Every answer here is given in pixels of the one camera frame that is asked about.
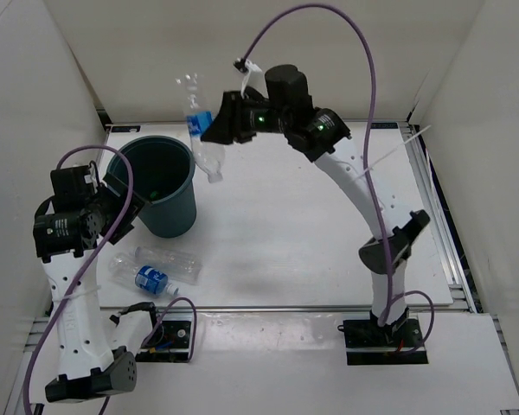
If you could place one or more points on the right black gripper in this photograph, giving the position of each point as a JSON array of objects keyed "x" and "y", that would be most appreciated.
[{"x": 228, "y": 126}]

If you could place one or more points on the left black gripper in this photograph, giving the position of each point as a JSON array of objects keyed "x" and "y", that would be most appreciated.
[{"x": 124, "y": 226}]

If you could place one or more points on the blue label plastic bottle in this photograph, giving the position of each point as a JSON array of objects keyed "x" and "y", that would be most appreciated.
[{"x": 209, "y": 157}]

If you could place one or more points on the clear unlabelled plastic bottle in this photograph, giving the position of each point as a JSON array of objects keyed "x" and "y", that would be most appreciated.
[{"x": 179, "y": 266}]

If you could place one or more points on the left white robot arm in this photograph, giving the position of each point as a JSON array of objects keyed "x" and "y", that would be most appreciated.
[{"x": 67, "y": 230}]

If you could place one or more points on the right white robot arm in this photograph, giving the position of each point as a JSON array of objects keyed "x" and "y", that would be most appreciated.
[{"x": 326, "y": 141}]

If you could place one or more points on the dark teal plastic bin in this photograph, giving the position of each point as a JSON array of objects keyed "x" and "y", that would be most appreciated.
[{"x": 163, "y": 169}]

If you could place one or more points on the crushed blue label bottle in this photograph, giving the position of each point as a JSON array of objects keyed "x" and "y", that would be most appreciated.
[{"x": 143, "y": 278}]

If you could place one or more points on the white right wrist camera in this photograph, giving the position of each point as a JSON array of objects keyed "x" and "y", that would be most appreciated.
[{"x": 250, "y": 71}]

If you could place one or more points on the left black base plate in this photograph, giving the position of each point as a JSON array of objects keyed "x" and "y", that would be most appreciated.
[{"x": 172, "y": 339}]

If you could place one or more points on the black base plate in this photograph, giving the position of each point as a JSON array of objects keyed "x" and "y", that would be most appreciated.
[
  {"x": 172, "y": 339},
  {"x": 366, "y": 344}
]

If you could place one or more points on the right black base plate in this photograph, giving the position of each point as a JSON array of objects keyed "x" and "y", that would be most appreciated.
[{"x": 366, "y": 344}]

